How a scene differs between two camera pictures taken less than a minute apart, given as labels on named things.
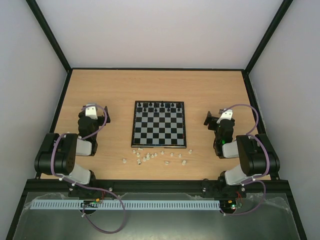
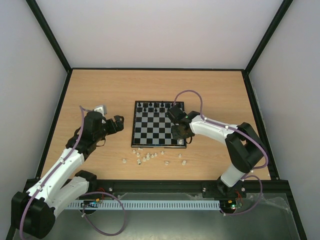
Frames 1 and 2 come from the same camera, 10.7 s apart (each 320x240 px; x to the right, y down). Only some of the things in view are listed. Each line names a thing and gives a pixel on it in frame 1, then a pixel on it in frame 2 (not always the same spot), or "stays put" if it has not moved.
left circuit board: (90, 203) stays put
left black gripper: (104, 121) → (120, 125)
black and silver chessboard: (159, 124) stays put
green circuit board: (234, 206) stays put
